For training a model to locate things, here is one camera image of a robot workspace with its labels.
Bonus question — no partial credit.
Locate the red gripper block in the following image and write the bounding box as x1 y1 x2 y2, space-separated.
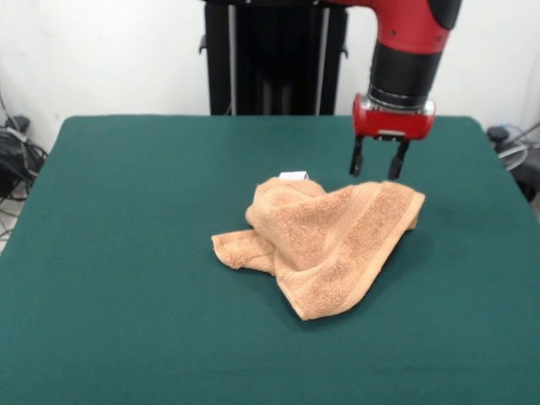
348 93 436 181

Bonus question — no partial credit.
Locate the tan terry towel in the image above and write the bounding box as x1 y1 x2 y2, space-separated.
210 170 426 322

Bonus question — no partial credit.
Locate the black plug device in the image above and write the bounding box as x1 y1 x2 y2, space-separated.
487 126 511 147

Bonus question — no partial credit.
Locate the black equipment base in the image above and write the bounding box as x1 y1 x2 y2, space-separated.
512 147 540 199

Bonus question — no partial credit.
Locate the dark green table cloth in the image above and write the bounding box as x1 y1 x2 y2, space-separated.
0 114 540 405

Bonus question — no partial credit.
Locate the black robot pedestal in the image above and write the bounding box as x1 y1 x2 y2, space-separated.
197 0 351 116

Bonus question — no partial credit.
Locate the black cable bundle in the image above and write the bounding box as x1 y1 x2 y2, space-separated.
0 116 50 203

